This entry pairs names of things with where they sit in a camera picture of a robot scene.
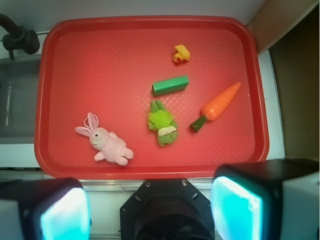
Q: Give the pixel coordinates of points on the grey toy sink basin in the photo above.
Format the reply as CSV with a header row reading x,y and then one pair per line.
x,y
19,80

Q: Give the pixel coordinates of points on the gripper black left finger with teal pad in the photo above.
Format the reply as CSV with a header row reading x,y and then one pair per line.
x,y
52,209

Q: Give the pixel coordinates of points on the orange toy carrot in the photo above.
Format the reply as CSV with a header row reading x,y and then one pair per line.
x,y
215,107

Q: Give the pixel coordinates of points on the yellow rubber duck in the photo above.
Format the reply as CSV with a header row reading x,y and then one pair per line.
x,y
182,54

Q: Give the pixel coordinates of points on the green plush toy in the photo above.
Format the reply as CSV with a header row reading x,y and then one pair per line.
x,y
162,121

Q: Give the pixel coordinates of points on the green rectangular block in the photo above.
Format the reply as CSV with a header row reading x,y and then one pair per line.
x,y
169,85

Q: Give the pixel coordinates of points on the red plastic tray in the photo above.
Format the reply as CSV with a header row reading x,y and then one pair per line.
x,y
106,66

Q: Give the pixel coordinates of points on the pink plush bunny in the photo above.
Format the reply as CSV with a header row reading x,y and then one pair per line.
x,y
109,146

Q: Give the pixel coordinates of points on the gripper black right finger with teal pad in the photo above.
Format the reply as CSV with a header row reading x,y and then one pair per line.
x,y
270,200

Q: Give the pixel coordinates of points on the dark sink faucet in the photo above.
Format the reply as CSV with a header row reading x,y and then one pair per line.
x,y
18,38

